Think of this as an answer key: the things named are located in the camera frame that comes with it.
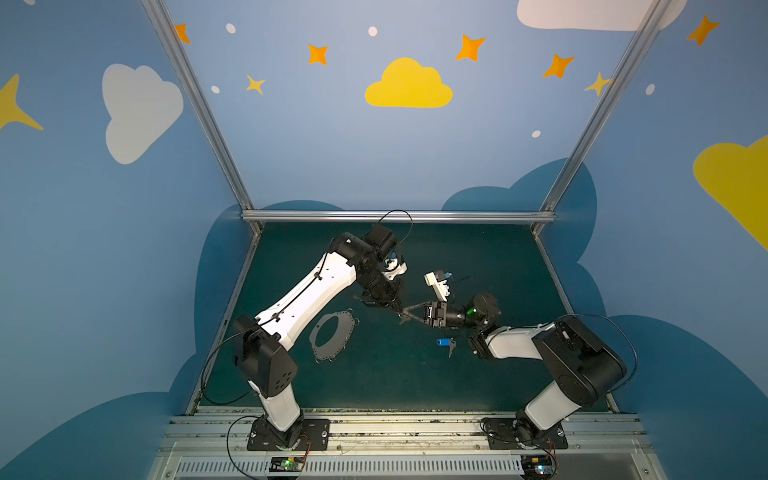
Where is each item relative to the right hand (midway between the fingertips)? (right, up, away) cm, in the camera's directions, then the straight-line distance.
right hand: (407, 314), depth 73 cm
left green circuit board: (-29, -36, -3) cm, 46 cm away
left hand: (0, +1, 0) cm, 1 cm away
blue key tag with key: (+13, -12, +17) cm, 25 cm away
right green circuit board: (+32, -37, -2) cm, 49 cm away
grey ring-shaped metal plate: (-18, -7, +22) cm, 29 cm away
